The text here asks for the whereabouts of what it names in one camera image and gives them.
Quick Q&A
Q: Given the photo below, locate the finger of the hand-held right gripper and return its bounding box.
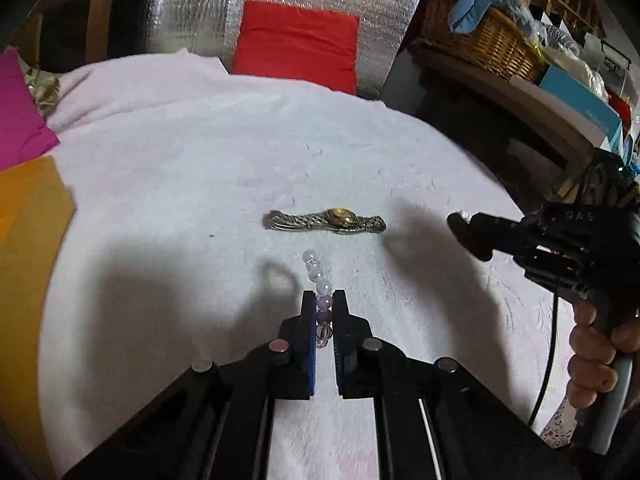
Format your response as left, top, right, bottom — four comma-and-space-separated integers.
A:
446, 211, 526, 262

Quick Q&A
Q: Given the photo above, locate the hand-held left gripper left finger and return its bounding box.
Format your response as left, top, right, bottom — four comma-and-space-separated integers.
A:
62, 290, 318, 480

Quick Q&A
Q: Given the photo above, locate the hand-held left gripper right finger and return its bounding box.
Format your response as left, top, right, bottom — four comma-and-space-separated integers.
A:
332, 289, 583, 480

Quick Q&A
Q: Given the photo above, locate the purple and clear bead bracelet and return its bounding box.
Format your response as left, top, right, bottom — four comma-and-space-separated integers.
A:
301, 249, 335, 350

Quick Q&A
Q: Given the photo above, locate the gold and silver wristwatch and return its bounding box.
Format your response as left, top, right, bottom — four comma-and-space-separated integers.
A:
263, 207, 387, 236

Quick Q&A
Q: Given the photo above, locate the person's right hand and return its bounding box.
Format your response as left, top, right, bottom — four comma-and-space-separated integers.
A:
567, 302, 640, 411

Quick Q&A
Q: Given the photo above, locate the blue and white box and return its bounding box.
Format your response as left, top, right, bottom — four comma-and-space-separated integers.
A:
540, 65, 623, 153

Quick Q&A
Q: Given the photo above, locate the wooden table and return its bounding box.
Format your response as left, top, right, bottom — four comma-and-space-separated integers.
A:
405, 40, 596, 181

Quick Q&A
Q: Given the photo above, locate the floral cloth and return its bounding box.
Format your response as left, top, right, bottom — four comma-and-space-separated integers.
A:
540, 400, 581, 451

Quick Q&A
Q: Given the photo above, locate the wicker basket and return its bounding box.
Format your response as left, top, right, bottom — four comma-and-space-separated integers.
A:
419, 0, 548, 83

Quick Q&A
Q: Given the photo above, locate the white pink textured blanket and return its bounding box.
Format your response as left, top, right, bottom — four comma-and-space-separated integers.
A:
37, 50, 576, 480

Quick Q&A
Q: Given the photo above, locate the blue cloth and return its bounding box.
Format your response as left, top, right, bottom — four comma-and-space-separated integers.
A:
447, 0, 516, 33

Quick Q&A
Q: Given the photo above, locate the red pillow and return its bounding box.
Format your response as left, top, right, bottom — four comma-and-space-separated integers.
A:
231, 0, 361, 97

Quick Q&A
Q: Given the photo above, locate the orange cloth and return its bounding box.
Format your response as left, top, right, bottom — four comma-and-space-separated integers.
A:
0, 156, 78, 466

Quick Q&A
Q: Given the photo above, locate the silver foil insulation mat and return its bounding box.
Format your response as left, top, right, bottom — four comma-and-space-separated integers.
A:
145, 0, 431, 101

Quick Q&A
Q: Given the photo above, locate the magenta pillow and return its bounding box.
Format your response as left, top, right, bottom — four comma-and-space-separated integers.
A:
0, 46, 61, 171

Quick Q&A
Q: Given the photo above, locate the gold patterned cloth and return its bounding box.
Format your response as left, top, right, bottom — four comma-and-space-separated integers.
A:
22, 67, 63, 121

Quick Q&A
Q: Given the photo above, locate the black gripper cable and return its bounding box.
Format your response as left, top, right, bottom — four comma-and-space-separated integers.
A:
527, 287, 558, 423

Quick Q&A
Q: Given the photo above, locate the wooden furniture frame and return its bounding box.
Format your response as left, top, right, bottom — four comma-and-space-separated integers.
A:
30, 0, 151, 68

